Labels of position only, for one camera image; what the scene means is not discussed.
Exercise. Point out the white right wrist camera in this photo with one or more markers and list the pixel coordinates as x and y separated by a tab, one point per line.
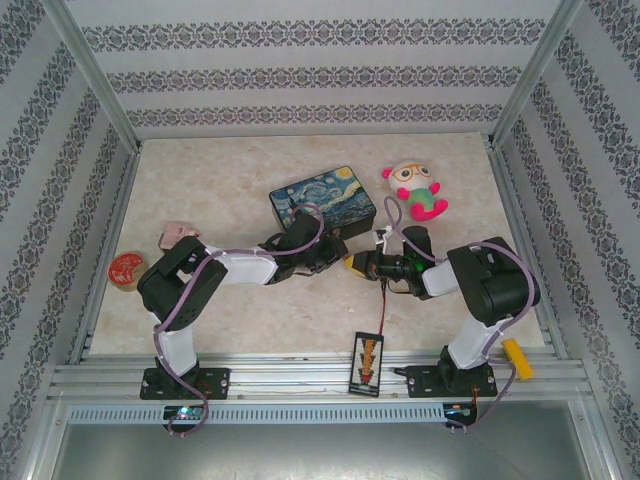
385	239

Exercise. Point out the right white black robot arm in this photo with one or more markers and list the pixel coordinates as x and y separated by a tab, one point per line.
475	345

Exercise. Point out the small circuit board with LEDs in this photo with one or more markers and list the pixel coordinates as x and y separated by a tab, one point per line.
184	413
457	411

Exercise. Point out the yellow rectangular block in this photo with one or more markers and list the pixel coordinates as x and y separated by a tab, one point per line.
517	359

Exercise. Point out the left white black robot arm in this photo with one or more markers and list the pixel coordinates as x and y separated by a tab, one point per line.
245	267

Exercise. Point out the pink green plush toy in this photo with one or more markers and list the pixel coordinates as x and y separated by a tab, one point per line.
422	197

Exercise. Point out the aluminium side rail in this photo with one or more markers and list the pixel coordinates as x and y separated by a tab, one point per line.
511	200
109	225

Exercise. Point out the round tin with red lid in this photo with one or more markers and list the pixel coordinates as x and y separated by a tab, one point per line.
125	269

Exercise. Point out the wide aluminium frame rail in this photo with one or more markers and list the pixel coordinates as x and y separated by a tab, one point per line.
290	372

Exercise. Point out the aluminium frame post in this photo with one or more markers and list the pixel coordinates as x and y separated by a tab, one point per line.
98	80
536	75

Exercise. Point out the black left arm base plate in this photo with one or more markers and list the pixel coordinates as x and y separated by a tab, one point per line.
215	382

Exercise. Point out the starry night tin box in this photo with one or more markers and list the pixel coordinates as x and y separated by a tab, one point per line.
325	192

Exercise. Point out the pink pencil sharpener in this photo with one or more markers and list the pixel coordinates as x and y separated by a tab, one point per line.
175	231

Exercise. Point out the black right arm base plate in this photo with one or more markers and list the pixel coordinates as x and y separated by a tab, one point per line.
420	382

